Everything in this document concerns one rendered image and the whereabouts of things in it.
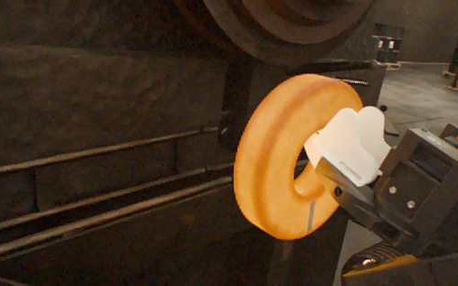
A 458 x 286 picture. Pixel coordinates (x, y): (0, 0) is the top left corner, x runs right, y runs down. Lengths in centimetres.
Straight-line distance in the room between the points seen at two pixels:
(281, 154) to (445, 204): 13
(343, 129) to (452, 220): 10
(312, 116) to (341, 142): 3
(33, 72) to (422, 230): 43
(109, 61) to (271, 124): 29
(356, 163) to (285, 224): 9
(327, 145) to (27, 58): 35
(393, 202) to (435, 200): 3
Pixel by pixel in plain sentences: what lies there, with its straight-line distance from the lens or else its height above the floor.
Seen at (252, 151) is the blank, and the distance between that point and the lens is 35.
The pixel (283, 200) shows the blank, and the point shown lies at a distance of 39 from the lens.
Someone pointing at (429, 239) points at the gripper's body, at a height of 82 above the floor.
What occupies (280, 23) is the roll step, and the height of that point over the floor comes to 94.
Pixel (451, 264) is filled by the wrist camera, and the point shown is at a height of 81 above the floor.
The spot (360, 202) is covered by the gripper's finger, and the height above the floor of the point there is 83.
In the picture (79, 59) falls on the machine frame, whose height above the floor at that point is 87.
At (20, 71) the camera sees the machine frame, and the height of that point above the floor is 85.
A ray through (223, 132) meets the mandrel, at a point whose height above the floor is 74.
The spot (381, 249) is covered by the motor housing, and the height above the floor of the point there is 53.
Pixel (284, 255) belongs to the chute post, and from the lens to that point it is 82.
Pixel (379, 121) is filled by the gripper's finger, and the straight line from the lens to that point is 39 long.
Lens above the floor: 95
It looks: 17 degrees down
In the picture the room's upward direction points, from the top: 8 degrees clockwise
